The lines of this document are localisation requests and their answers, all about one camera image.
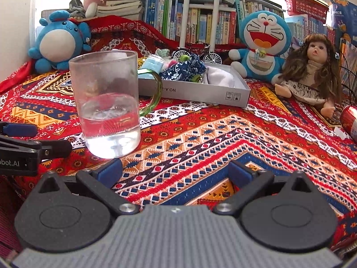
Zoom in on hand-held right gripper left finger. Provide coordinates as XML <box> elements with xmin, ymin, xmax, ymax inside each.
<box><xmin>36</xmin><ymin>158</ymin><xmax>140</xmax><ymax>216</ymax></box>

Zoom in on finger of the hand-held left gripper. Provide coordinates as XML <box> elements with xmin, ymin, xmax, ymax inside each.
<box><xmin>0</xmin><ymin>121</ymin><xmax>38</xmax><ymax>138</ymax></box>
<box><xmin>0</xmin><ymin>135</ymin><xmax>73</xmax><ymax>161</ymax></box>

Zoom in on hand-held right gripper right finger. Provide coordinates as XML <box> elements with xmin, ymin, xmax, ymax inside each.
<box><xmin>214</xmin><ymin>159</ymin><xmax>319</xmax><ymax>216</ymax></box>

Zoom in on grey cardboard box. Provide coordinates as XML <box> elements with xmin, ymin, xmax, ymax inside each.
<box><xmin>138</xmin><ymin>60</ymin><xmax>252</xmax><ymax>109</ymax></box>

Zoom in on light blue cloth roll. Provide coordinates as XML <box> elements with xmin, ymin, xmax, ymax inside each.
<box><xmin>138</xmin><ymin>55</ymin><xmax>166</xmax><ymax>76</ymax></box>

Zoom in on blue floral pouch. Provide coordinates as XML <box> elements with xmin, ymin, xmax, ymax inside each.
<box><xmin>160</xmin><ymin>54</ymin><xmax>208</xmax><ymax>82</ymax></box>

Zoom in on red patterned blanket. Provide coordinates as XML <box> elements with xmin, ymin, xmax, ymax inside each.
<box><xmin>0</xmin><ymin>15</ymin><xmax>357</xmax><ymax>257</ymax></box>

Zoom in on round blue plush toy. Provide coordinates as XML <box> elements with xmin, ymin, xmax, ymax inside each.
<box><xmin>27</xmin><ymin>10</ymin><xmax>92</xmax><ymax>73</ymax></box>

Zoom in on small white plastic piece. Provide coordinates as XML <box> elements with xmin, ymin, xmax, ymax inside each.
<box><xmin>333</xmin><ymin>127</ymin><xmax>350</xmax><ymax>139</ymax></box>

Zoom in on red drink can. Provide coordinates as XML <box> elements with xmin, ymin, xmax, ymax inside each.
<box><xmin>340</xmin><ymin>106</ymin><xmax>357</xmax><ymax>140</ymax></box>

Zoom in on doll with brown hair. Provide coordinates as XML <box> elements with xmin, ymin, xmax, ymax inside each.
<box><xmin>274</xmin><ymin>33</ymin><xmax>342</xmax><ymax>119</ymax></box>

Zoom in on miniature bicycle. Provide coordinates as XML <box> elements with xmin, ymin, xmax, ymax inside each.
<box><xmin>170</xmin><ymin>43</ymin><xmax>223</xmax><ymax>64</ymax></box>

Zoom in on grey knit cloth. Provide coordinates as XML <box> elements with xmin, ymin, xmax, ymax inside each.
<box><xmin>69</xmin><ymin>0</ymin><xmax>86</xmax><ymax>17</ymax></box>

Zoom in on blue cat plush toy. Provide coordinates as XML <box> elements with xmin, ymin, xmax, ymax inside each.
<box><xmin>228</xmin><ymin>10</ymin><xmax>292</xmax><ymax>84</ymax></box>

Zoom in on pink plush toy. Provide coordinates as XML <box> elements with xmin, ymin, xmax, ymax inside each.
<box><xmin>83</xmin><ymin>0</ymin><xmax>119</xmax><ymax>17</ymax></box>

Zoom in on stack of colourful folders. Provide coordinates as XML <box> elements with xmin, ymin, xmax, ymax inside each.
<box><xmin>338</xmin><ymin>37</ymin><xmax>357</xmax><ymax>90</ymax></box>

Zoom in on stack of lying books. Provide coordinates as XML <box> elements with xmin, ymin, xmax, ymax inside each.
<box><xmin>96</xmin><ymin>0</ymin><xmax>144</xmax><ymax>20</ymax></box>

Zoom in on white metal tube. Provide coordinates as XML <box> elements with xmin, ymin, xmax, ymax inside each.
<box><xmin>180</xmin><ymin>0</ymin><xmax>193</xmax><ymax>48</ymax></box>
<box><xmin>209</xmin><ymin>0</ymin><xmax>222</xmax><ymax>52</ymax></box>

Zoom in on row of upright books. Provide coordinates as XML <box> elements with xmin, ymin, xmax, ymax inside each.
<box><xmin>143</xmin><ymin>0</ymin><xmax>238</xmax><ymax>45</ymax></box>

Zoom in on row of thin books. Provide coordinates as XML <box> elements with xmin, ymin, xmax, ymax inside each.
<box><xmin>234</xmin><ymin>0</ymin><xmax>285</xmax><ymax>21</ymax></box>

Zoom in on red plastic basket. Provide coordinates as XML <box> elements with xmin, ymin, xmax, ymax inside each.
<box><xmin>284</xmin><ymin>0</ymin><xmax>330</xmax><ymax>23</ymax></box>

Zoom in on blue printed package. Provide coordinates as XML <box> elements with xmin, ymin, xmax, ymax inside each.
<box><xmin>329</xmin><ymin>0</ymin><xmax>357</xmax><ymax>37</ymax></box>

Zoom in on glass mug with green handle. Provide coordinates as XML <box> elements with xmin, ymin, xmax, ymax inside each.
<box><xmin>68</xmin><ymin>50</ymin><xmax>163</xmax><ymax>159</ymax></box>

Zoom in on black cables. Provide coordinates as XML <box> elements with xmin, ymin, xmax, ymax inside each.
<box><xmin>338</xmin><ymin>52</ymin><xmax>357</xmax><ymax>104</ymax></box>

